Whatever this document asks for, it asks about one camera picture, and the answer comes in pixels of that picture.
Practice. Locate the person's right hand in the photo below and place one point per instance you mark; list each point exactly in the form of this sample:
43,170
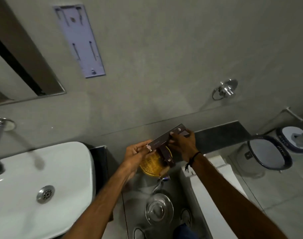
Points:
183,148

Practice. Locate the person's left hand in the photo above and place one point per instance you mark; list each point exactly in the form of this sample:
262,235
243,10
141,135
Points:
131,158

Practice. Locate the person's right thumb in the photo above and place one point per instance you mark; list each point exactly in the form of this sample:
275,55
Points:
172,136

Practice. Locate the person's left thumb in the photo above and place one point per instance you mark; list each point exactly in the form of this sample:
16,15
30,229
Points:
143,144

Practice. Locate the brown wooden wall bracket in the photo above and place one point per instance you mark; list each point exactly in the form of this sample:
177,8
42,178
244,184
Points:
164,140

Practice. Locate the person's left forearm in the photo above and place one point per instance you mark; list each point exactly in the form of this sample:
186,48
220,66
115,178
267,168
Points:
101,204

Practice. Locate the person's right forearm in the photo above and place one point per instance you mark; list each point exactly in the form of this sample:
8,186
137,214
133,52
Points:
231,199

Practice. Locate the yellow woven basket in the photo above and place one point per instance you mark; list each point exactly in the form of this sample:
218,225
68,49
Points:
151,165

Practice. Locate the black thread wristband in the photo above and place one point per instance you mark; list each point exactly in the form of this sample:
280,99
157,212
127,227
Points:
194,156

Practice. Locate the dark stone ledge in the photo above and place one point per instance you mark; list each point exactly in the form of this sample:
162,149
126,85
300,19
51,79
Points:
221,136

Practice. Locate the black basin counter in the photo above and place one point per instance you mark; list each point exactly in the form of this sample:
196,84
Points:
99,166

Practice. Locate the person's right shoe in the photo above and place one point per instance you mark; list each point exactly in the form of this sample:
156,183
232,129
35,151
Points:
185,217

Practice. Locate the person's shoe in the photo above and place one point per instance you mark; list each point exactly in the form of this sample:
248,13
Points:
139,233
185,217

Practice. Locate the person's left shoe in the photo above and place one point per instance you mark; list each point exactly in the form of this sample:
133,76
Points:
139,233

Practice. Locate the grey bucket with blue rim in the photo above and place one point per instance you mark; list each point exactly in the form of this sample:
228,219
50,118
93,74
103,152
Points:
266,154

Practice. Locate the person's blue trouser leg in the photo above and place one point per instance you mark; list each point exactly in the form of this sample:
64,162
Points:
185,232

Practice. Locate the chrome basin drain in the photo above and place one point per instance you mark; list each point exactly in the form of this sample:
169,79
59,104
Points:
45,194

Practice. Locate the white mug with blue rim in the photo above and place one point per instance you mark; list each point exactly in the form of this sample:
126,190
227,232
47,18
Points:
294,138

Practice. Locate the purple plastic mounting plate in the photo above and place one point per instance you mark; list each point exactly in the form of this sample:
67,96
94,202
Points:
79,39

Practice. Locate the white ceramic wash basin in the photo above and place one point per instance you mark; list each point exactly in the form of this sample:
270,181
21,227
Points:
29,191

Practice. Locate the chrome wall tap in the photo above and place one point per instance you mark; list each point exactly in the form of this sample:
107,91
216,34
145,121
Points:
225,89

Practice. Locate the chrome wall lever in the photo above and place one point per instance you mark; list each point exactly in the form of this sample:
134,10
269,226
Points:
292,113

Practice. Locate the wall mirror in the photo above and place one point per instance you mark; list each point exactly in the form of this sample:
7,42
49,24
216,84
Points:
19,64

